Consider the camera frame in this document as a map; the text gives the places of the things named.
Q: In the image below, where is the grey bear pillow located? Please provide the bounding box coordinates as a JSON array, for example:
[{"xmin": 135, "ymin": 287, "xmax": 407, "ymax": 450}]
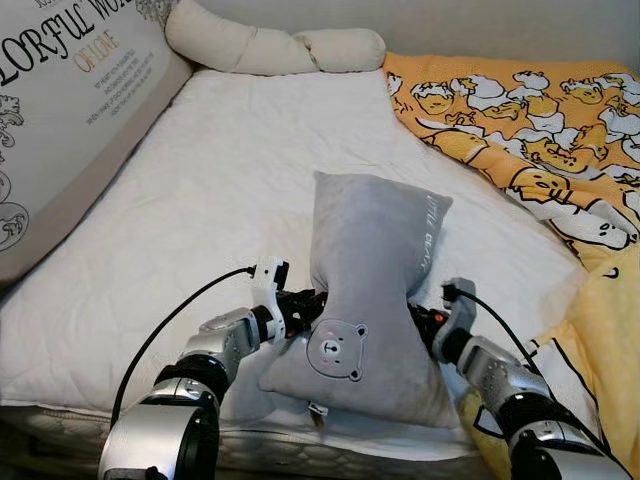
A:
[{"xmin": 257, "ymin": 170, "xmax": 464, "ymax": 430}]

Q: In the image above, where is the yellow egg cartoon blanket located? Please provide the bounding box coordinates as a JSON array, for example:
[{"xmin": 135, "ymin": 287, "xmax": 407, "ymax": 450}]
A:
[{"xmin": 382, "ymin": 51, "xmax": 640, "ymax": 480}]

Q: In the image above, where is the white quilted mattress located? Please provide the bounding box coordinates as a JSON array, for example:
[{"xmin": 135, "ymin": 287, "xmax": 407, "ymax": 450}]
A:
[{"xmin": 0, "ymin": 67, "xmax": 593, "ymax": 463}]

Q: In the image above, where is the cream knotted bolster pillow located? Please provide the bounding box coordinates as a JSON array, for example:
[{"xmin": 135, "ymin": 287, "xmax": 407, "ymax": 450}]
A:
[{"xmin": 164, "ymin": 0, "xmax": 388, "ymax": 77}]

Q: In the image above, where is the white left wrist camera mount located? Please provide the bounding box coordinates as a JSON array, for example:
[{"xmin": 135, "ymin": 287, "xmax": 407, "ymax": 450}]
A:
[{"xmin": 248, "ymin": 257, "xmax": 292, "ymax": 319}]

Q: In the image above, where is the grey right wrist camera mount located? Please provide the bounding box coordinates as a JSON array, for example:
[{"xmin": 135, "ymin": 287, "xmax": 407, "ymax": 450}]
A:
[{"xmin": 435, "ymin": 277, "xmax": 480, "ymax": 349}]

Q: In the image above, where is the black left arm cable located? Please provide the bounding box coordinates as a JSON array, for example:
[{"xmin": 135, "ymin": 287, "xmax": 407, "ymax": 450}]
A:
[{"xmin": 108, "ymin": 264, "xmax": 258, "ymax": 426}]

